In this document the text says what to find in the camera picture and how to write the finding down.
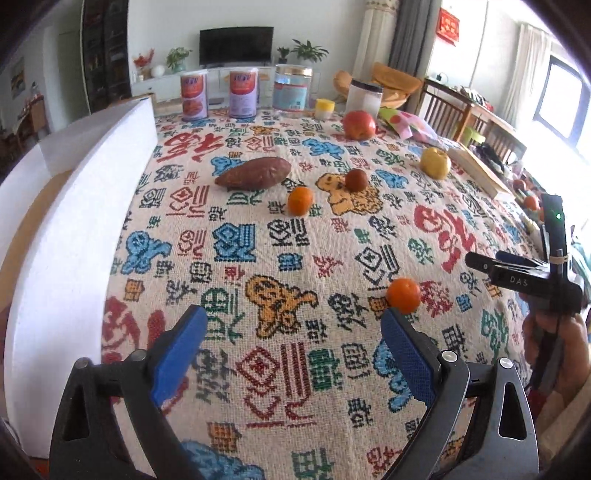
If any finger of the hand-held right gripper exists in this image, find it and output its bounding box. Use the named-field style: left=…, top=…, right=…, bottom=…
left=498, top=251, right=551, bottom=268
left=465, top=251, right=500, bottom=277

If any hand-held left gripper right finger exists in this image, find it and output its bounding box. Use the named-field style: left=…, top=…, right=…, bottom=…
left=380, top=307, right=540, bottom=480

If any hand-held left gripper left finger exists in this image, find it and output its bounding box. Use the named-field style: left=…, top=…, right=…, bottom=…
left=48, top=305, right=208, bottom=480

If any small orange tangerine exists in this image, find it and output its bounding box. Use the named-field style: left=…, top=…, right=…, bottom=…
left=386, top=277, right=422, bottom=315
left=287, top=186, right=315, bottom=217

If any yellow apple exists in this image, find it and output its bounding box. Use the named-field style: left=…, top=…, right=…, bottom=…
left=420, top=147, right=452, bottom=180

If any reddish brown round fruit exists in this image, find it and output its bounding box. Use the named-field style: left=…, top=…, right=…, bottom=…
left=344, top=168, right=369, bottom=193

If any white cardboard box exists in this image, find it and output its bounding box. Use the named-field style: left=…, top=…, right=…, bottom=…
left=0, top=98, right=158, bottom=460

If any red apple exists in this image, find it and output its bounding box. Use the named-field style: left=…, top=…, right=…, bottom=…
left=342, top=110, right=377, bottom=141

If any person's right hand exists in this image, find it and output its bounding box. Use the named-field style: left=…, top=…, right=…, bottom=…
left=523, top=314, right=591, bottom=408

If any orange cover book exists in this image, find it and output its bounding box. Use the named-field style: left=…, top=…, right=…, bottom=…
left=448, top=144, right=515, bottom=200

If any printed woven tablecloth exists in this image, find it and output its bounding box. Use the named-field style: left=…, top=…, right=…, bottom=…
left=99, top=108, right=555, bottom=480

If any pink snack bag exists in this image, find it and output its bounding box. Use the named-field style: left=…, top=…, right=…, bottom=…
left=379, top=107, right=439, bottom=143

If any wooden side table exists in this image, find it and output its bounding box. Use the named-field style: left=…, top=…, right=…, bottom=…
left=422, top=76, right=527, bottom=162

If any dark wooden chair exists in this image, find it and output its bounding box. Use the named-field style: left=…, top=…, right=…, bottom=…
left=418, top=85, right=474, bottom=139

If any white curtain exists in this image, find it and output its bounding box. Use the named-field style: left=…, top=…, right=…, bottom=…
left=501, top=23, right=552, bottom=127

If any long purple sweet potato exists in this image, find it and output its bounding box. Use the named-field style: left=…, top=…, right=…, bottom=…
left=215, top=157, right=293, bottom=190

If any orange lounge chair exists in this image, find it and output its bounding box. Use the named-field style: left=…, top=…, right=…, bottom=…
left=333, top=62, right=423, bottom=109

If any black lid clear jar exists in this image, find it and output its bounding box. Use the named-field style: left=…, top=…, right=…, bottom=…
left=345, top=79, right=384, bottom=114

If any grey curtain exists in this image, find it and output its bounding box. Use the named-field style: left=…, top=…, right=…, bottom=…
left=388, top=0, right=444, bottom=77

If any covered standing air conditioner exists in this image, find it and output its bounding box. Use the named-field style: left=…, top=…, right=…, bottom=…
left=353, top=0, right=400, bottom=70

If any pink label tin can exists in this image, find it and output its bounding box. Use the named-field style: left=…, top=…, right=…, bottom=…
left=180, top=71, right=209, bottom=122
left=229, top=67, right=259, bottom=118

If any blue label clear jar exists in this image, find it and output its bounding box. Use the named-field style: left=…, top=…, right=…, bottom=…
left=272, top=65, right=314, bottom=113

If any wooden dining chair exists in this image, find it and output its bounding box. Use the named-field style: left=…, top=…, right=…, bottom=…
left=18, top=97, right=49, bottom=144

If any large leafy potted plant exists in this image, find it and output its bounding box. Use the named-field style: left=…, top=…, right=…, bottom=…
left=291, top=40, right=329, bottom=64

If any red flower vase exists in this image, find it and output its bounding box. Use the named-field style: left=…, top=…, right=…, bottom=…
left=134, top=50, right=155, bottom=80

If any green potted plant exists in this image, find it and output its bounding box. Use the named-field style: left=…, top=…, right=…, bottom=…
left=166, top=47, right=192, bottom=73

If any dark display cabinet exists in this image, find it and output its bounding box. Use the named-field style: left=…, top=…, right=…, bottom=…
left=81, top=0, right=130, bottom=114

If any black television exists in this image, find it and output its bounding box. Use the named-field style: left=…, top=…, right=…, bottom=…
left=199, top=27, right=274, bottom=68

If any dark frame window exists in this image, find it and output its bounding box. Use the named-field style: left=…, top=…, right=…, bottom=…
left=536, top=53, right=591, bottom=153

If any red wall hanging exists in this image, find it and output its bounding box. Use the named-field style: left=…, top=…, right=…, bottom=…
left=436, top=7, right=461, bottom=44

